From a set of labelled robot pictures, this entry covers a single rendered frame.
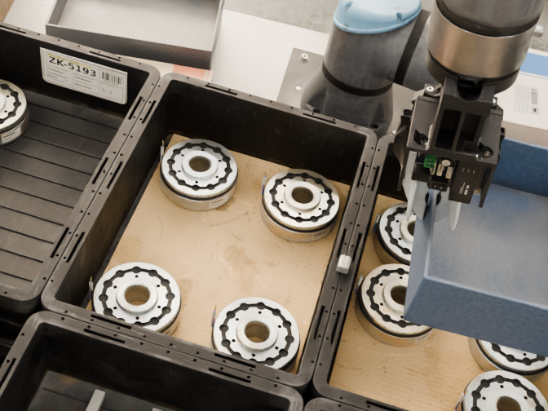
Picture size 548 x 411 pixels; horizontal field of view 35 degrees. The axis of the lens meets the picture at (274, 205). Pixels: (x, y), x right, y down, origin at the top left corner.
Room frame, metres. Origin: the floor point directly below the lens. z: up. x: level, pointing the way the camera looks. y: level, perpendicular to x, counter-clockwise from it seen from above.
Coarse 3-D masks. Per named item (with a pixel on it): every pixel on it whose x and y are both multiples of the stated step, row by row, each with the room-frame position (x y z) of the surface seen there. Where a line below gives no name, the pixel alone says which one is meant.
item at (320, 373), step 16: (384, 144) 0.81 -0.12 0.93; (384, 160) 0.78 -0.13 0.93; (368, 176) 0.75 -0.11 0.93; (368, 192) 0.72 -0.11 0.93; (368, 208) 0.70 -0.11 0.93; (352, 240) 0.64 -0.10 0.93; (352, 256) 0.63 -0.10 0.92; (352, 272) 0.60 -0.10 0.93; (336, 304) 0.55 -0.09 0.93; (336, 320) 0.54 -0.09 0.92; (336, 336) 0.51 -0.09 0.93; (320, 352) 0.48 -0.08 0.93; (320, 368) 0.47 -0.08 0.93; (320, 384) 0.45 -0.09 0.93; (336, 400) 0.43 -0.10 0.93; (352, 400) 0.44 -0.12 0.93; (368, 400) 0.44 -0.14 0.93
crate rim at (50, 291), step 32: (160, 96) 0.81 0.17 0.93; (224, 96) 0.84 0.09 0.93; (256, 96) 0.85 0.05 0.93; (352, 128) 0.83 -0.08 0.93; (128, 160) 0.70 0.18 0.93; (352, 192) 0.72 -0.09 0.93; (352, 224) 0.67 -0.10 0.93; (64, 256) 0.54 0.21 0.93; (96, 320) 0.47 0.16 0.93; (320, 320) 0.53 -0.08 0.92; (192, 352) 0.45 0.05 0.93; (224, 352) 0.46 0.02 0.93; (288, 384) 0.44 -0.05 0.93
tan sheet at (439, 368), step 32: (352, 320) 0.60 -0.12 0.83; (352, 352) 0.55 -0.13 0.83; (384, 352) 0.56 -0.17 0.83; (416, 352) 0.57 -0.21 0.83; (448, 352) 0.58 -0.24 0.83; (352, 384) 0.51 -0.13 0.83; (384, 384) 0.52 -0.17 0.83; (416, 384) 0.53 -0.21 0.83; (448, 384) 0.54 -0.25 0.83; (544, 384) 0.57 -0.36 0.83
